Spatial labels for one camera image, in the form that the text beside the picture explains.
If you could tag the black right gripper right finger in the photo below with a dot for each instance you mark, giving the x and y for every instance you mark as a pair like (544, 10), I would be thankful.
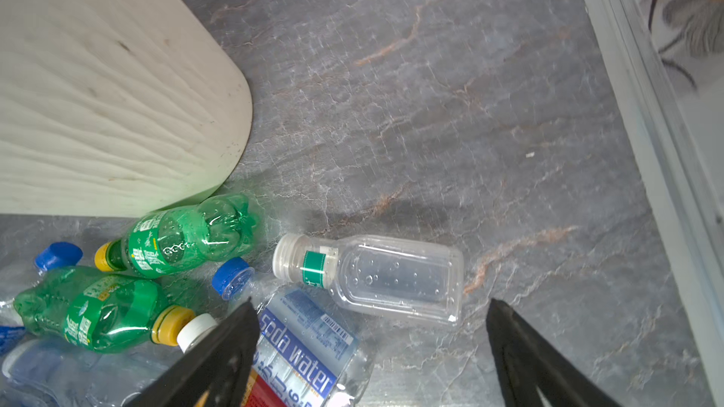
(531, 372)

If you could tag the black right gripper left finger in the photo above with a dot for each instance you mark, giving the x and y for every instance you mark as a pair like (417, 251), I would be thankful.
(215, 368)

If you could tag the orange red drink bottle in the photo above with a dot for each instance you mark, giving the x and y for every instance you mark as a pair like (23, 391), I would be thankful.
(258, 392)

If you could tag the soda water bottle blue cap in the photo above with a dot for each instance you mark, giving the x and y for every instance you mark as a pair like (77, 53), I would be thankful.
(309, 356)

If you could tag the clear bottle green band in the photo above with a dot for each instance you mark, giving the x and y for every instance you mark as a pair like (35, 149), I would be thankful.
(393, 278)

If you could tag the blue label bottle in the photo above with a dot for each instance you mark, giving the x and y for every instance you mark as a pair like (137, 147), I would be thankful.
(19, 276)

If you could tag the green bottle near bin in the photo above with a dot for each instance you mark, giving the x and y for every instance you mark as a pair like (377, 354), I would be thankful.
(179, 239)

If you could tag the cream plastic waste bin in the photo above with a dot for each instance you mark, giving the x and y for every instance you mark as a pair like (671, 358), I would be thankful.
(114, 108)

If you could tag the green bottle yellow cap middle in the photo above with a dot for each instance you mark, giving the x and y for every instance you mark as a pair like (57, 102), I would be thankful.
(101, 312)

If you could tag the clear crushed water bottle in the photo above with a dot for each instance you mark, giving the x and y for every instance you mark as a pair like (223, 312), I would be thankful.
(72, 376)

